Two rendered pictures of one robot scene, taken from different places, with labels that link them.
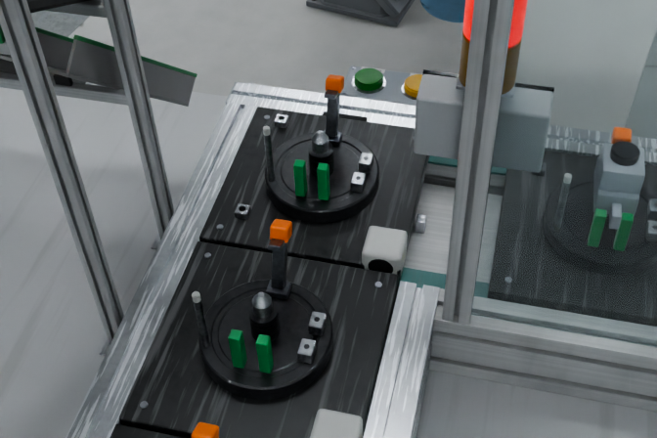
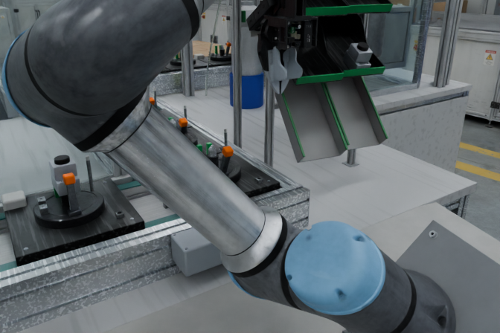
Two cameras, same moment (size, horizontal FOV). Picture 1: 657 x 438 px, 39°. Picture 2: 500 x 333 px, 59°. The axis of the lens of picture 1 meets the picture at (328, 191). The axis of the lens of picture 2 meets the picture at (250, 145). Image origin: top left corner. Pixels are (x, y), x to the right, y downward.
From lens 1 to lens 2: 173 cm
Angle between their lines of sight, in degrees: 100
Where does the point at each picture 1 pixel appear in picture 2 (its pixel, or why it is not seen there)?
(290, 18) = not seen: hidden behind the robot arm
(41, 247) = (302, 169)
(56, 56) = (326, 111)
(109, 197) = (311, 186)
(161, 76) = (290, 127)
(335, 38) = not seen: hidden behind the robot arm
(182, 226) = (242, 154)
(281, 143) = (248, 177)
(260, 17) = not seen: hidden behind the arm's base
